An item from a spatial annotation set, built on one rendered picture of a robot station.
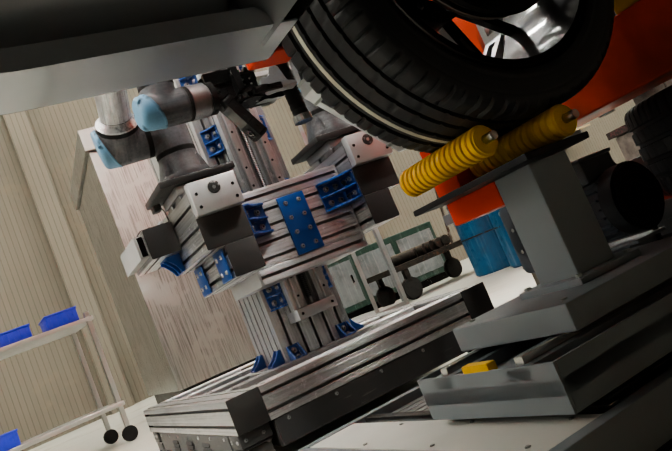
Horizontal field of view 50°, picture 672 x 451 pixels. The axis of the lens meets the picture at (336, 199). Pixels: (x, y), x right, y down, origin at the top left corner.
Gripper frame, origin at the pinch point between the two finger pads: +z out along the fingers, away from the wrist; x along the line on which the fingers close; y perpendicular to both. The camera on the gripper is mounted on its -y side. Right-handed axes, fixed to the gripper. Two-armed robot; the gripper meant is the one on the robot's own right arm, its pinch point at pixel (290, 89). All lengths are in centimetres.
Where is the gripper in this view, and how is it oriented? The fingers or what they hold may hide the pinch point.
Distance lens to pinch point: 165.3
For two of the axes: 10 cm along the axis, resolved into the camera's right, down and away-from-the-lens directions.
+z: 8.2, -2.8, 5.0
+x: -4.3, 2.9, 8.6
